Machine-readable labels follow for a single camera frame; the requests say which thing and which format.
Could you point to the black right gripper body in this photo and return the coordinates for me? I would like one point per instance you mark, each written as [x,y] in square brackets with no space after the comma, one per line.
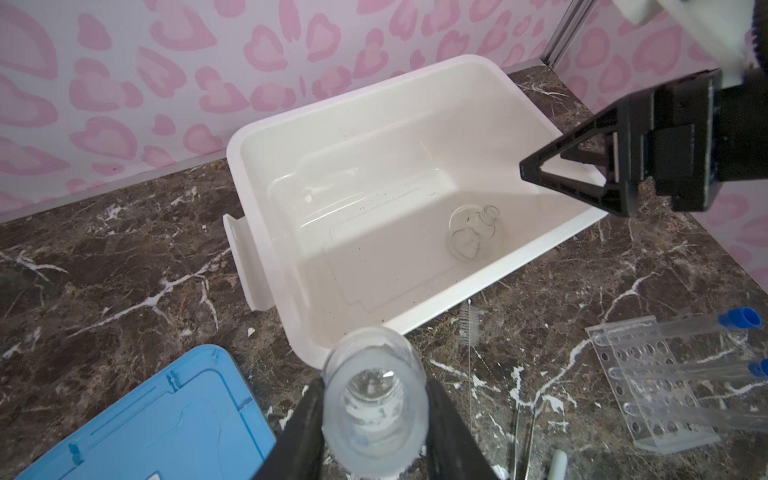
[703,135]

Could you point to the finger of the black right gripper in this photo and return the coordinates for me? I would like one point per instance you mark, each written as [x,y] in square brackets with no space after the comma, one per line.
[591,163]

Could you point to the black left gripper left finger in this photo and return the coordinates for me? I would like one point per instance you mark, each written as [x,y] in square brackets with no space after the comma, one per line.
[298,452]

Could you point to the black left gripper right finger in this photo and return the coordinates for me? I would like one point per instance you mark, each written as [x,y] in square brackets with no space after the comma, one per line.
[452,452]

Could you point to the small clear glass bottle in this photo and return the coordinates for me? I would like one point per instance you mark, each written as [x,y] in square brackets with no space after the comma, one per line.
[375,406]

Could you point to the white test tube brush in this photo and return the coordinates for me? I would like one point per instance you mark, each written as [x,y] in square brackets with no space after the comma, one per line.
[469,319]

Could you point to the clear round-bottom flask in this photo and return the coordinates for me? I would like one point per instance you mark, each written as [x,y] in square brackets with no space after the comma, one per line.
[470,230]

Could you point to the blue-capped test tube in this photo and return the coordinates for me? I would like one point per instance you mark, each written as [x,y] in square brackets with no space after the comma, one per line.
[741,370]
[648,330]

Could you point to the white plastic storage bin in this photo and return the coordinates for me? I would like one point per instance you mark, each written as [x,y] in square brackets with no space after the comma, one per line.
[347,201]

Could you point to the white ceramic pestle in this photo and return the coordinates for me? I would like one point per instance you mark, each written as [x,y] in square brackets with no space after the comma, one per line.
[558,466]

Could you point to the metal tweezers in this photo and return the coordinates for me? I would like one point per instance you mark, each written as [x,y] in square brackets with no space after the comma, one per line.
[522,445]

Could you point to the blue plastic bin lid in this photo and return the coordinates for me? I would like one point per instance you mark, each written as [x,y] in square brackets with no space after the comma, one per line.
[194,419]

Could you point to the clear plastic test tube rack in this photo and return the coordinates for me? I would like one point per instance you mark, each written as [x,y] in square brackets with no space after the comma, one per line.
[663,416]

